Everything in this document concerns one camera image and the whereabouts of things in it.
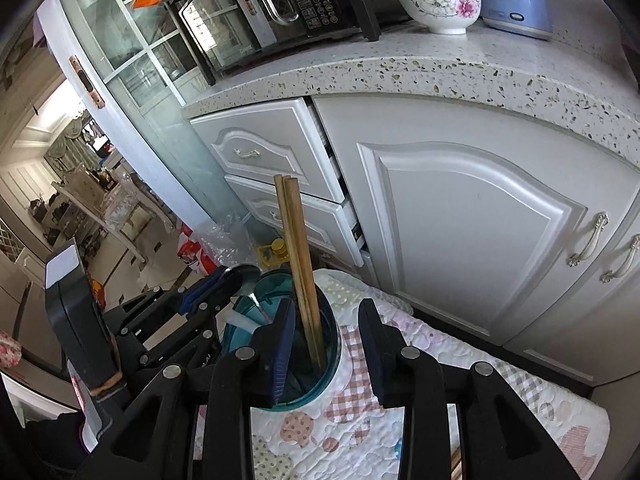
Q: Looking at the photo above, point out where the tan chopstick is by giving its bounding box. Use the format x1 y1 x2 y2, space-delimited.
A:
283 176 326 370

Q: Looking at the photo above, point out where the white drawer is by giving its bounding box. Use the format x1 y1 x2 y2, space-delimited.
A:
191 98 345 203
224 173 367 269

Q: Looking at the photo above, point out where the lower white drawer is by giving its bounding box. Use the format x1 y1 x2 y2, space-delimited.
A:
224 173 367 269

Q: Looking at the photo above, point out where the red plastic bag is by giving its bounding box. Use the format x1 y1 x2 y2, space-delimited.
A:
177 223 218 276

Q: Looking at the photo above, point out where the silver left door handle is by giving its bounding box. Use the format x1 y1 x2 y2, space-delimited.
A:
566 210 611 268

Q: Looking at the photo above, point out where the metal spoon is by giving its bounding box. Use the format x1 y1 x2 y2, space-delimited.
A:
224 264 262 296

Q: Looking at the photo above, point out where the silver door handle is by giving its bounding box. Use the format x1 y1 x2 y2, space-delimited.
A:
566 210 611 268
598 233 640 284

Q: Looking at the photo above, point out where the patchwork quilted mat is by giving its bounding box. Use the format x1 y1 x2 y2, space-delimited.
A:
250 270 611 479

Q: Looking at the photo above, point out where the silver right door handle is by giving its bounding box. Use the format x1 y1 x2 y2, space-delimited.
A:
598 233 640 284

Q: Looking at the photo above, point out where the clear plastic bag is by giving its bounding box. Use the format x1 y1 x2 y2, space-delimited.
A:
190 216 260 276

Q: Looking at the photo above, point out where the left tracker device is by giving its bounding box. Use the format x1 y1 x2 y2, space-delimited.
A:
44 240 122 396

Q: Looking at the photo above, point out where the teal rim utensil holder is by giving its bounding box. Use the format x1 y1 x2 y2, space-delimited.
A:
212 269 341 412

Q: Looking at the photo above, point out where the white cabinet door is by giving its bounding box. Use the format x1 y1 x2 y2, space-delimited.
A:
314 94 639 345

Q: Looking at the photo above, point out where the glass sliding door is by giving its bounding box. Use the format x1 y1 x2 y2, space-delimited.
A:
37 0 265 235

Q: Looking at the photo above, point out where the black microwave oven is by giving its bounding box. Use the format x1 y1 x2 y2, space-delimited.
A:
165 0 381 86

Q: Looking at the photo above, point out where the upper white drawer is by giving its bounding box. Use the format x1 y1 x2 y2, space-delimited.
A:
191 98 345 203

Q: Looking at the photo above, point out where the yellow cap oil bottle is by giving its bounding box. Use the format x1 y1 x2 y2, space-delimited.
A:
257 237 290 270

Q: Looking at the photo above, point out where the floral ceramic bowl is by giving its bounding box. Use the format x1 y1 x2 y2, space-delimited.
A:
399 0 482 36

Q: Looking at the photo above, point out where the brown chopstick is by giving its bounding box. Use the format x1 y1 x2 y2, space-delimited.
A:
450 448 462 480
273 174 323 372

